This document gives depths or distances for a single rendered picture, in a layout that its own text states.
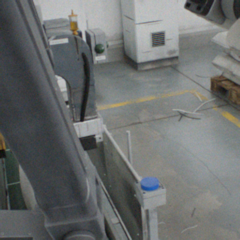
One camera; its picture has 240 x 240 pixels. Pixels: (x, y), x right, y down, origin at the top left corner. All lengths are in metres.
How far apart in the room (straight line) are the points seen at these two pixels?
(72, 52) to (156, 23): 3.86
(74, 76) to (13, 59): 0.93
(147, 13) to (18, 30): 4.70
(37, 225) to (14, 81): 0.25
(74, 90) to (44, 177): 0.86
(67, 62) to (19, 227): 0.76
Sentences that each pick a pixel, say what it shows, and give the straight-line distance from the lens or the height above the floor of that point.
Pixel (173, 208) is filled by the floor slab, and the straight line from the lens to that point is 2.62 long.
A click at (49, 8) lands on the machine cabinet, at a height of 0.99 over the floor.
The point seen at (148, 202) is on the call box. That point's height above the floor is 0.80.
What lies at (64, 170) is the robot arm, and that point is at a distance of 0.38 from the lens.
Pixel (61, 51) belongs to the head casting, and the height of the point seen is 1.30.
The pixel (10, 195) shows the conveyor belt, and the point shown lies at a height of 0.38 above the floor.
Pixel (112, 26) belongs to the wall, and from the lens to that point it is 5.48.
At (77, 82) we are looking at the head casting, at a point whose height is 1.19.
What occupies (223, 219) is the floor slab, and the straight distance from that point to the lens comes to 2.55.
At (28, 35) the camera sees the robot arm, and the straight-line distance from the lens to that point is 0.29.
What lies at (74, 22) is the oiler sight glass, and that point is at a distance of 1.19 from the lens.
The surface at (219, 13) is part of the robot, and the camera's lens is 0.91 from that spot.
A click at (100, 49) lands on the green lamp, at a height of 1.29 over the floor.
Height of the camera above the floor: 1.59
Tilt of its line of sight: 25 degrees down
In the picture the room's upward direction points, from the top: 5 degrees counter-clockwise
